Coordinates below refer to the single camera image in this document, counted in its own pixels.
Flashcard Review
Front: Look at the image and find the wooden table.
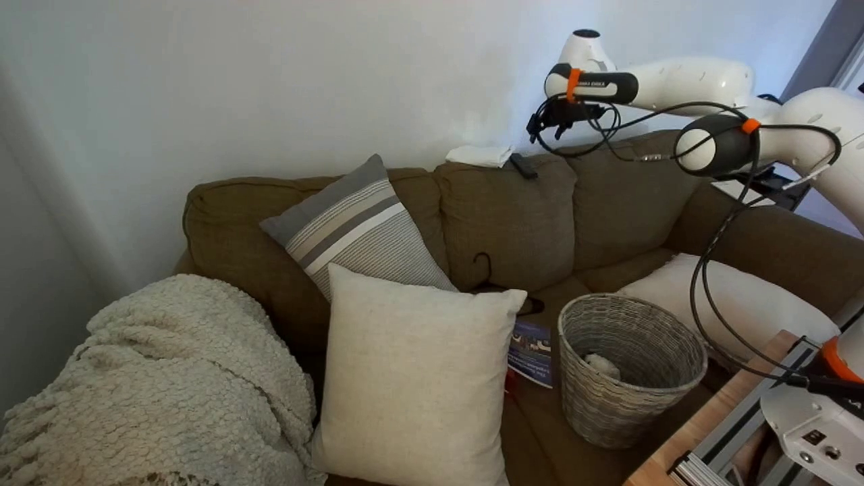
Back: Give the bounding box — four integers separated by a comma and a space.
623, 329, 807, 486

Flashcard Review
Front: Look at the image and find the black flat device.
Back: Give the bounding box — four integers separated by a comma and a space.
710, 161, 812, 213

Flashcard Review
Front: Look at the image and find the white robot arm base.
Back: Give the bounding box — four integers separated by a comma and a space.
759, 309, 864, 486

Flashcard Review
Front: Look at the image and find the white lace-edged pillow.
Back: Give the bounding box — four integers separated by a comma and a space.
615, 252, 842, 373

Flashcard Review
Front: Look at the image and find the dark blue book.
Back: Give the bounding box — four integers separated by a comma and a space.
506, 315, 560, 392

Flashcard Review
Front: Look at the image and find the cream knitted blanket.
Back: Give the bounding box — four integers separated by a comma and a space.
0, 271, 321, 486

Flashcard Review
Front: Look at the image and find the grey striped pillow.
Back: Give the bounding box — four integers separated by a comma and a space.
257, 152, 457, 305

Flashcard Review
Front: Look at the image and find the white item in basket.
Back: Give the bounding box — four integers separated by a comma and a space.
580, 350, 623, 380

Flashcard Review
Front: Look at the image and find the cream square pillow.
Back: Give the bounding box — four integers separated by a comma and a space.
307, 261, 533, 486

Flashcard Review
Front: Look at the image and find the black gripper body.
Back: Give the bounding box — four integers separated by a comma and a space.
538, 95, 610, 137

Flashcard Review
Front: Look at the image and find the brown fabric sofa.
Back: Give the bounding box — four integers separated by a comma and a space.
176, 130, 864, 486

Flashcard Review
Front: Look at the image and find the white folded cloth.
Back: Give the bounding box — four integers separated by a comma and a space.
445, 140, 519, 174

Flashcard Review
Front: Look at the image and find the black curved hook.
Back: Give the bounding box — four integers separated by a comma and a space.
467, 252, 508, 295

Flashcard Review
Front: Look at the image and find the grey wicker basket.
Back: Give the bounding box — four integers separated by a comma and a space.
553, 292, 710, 453

